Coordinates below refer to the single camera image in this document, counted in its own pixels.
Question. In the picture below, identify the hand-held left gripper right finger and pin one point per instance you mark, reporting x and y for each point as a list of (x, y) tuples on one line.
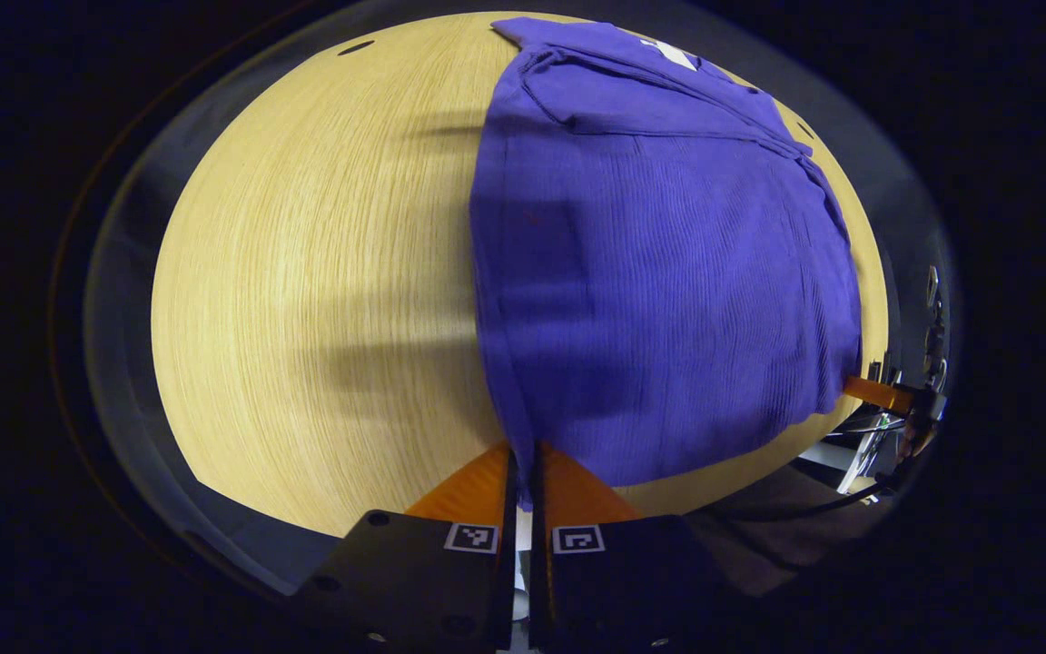
[(538, 581)]

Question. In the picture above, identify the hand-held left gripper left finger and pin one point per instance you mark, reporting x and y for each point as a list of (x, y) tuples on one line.
[(507, 581)]

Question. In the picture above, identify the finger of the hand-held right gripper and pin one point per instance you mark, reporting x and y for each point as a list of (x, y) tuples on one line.
[(877, 393)]

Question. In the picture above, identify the purple knit garment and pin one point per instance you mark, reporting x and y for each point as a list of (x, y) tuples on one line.
[(668, 272)]

